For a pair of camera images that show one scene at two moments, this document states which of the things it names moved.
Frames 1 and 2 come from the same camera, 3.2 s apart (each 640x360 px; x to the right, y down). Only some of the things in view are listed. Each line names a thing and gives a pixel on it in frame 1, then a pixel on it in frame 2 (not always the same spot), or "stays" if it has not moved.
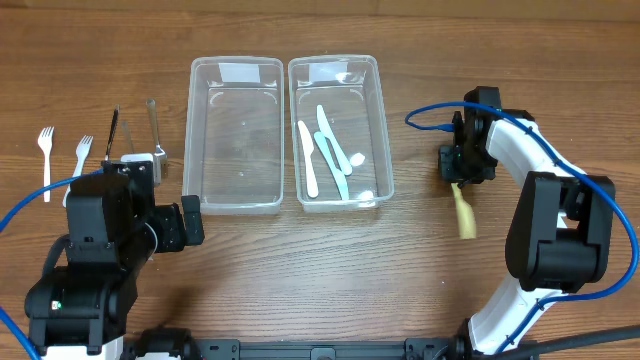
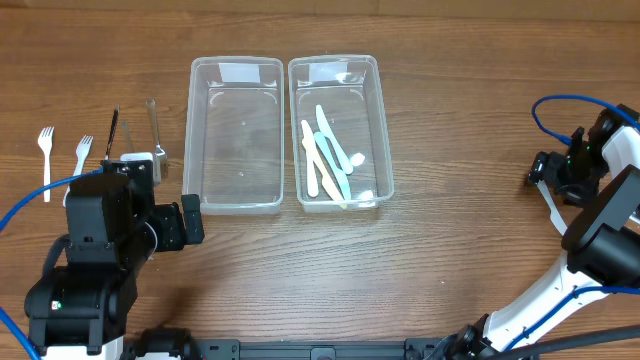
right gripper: [460, 168] to [541, 168]
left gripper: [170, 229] stays
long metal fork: [159, 156] stays
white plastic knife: [308, 147] stays
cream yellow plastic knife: [466, 215] to [327, 177]
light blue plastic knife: [320, 141] stays
